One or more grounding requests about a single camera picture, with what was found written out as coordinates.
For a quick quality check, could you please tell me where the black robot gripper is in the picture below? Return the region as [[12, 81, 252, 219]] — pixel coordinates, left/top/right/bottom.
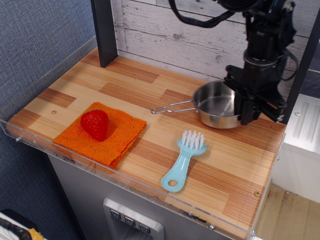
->
[[224, 57, 287, 126]]

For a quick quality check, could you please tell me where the steel bowl with wire handle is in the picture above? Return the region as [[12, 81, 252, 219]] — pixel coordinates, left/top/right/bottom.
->
[[150, 81, 241, 129]]

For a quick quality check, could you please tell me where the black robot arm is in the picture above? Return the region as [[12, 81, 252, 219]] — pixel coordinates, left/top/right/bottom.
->
[[219, 0, 298, 126]]

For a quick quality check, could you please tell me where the light blue dish brush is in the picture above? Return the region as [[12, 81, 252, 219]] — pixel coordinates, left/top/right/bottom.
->
[[161, 130, 207, 193]]

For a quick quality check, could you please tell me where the clear acrylic table guard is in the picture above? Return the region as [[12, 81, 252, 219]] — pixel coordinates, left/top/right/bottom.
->
[[5, 49, 285, 240]]

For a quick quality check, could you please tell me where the white toy sink unit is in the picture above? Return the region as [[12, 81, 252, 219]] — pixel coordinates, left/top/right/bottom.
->
[[271, 94, 320, 203]]

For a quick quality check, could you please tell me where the orange folded cloth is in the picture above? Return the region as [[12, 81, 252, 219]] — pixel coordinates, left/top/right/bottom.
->
[[53, 102, 147, 169]]

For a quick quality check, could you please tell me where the red plastic strawberry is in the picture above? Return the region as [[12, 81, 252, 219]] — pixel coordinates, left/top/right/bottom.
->
[[80, 109, 109, 142]]

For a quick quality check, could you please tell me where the silver dispenser button panel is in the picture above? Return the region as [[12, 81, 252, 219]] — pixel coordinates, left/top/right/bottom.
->
[[103, 197, 165, 240]]

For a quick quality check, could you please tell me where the grey toy fridge cabinet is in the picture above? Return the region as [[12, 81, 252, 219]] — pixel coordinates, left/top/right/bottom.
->
[[47, 152, 241, 240]]

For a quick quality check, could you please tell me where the yellow taped object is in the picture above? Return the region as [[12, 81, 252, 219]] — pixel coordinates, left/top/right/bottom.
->
[[27, 228, 46, 240]]

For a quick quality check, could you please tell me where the dark grey right post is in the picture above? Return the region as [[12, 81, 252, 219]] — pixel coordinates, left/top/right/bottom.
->
[[278, 0, 320, 124]]

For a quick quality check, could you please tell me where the dark grey post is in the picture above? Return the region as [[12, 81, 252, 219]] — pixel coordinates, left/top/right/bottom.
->
[[278, 0, 320, 124], [90, 0, 118, 68]]

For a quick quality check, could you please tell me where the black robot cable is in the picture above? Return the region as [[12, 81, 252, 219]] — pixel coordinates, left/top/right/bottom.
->
[[167, 0, 236, 29]]

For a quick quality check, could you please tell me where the dark grey left post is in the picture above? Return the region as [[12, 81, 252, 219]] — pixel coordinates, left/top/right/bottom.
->
[[90, 0, 118, 68]]

